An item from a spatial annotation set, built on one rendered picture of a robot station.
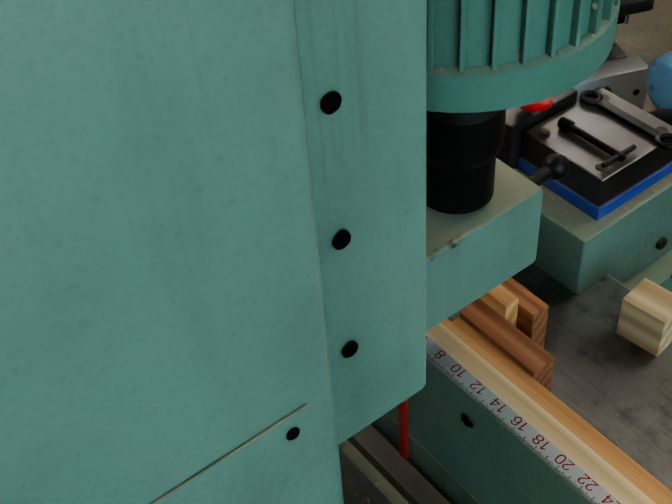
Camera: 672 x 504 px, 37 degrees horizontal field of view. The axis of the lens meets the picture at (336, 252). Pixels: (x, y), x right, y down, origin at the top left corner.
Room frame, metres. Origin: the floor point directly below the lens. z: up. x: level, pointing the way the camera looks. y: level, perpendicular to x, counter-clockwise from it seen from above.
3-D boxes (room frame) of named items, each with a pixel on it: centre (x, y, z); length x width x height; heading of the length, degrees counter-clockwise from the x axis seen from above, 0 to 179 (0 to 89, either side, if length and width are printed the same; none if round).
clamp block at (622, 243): (0.67, -0.21, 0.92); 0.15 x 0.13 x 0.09; 34
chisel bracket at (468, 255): (0.50, -0.07, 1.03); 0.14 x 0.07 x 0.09; 124
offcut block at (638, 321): (0.52, -0.24, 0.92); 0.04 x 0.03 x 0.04; 41
